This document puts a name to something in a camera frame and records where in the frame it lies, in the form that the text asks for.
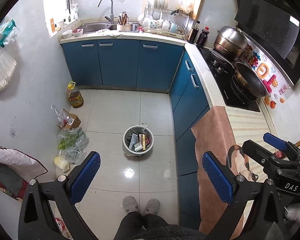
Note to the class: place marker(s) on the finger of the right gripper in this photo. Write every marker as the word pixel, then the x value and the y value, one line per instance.
pixel 274 141
pixel 257 152

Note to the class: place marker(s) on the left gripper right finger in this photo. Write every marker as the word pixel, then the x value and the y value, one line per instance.
pixel 265 220

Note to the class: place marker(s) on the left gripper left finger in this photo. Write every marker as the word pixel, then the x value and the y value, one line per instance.
pixel 36 220

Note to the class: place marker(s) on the red white snack bag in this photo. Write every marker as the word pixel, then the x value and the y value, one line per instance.
pixel 134 140

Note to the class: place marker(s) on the white trash bin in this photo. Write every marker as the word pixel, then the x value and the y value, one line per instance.
pixel 137 151

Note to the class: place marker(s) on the blue kitchen cabinets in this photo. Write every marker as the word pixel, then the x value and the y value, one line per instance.
pixel 145 83

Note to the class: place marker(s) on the black frying pan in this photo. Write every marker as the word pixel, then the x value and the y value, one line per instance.
pixel 245 76

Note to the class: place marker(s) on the plastic bag with vegetables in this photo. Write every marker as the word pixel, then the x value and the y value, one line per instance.
pixel 72 142

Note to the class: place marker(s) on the black gas stove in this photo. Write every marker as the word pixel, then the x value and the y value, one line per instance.
pixel 224 75

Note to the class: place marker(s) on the left grey slipper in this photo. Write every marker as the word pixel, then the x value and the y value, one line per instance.
pixel 130 204

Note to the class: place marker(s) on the brown cardboard box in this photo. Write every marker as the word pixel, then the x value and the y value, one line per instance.
pixel 67 120

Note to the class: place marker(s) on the yellow box in bin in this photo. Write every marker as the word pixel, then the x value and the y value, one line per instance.
pixel 143 140

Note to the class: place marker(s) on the steel steamer pot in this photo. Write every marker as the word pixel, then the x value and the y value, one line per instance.
pixel 230 42

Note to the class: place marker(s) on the dark soy sauce bottle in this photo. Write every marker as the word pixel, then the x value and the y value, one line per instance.
pixel 202 37

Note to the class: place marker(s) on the cooking oil bottle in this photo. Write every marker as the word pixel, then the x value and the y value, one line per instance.
pixel 74 96

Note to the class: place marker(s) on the black range hood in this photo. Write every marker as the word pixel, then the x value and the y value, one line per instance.
pixel 275 28

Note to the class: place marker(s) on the thin vinegar bottle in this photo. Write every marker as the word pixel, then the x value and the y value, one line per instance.
pixel 193 33

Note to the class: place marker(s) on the dish drying rack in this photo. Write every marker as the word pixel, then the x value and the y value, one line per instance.
pixel 158 16

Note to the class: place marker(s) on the colourful wall stickers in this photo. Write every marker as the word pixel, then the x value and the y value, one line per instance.
pixel 269 74

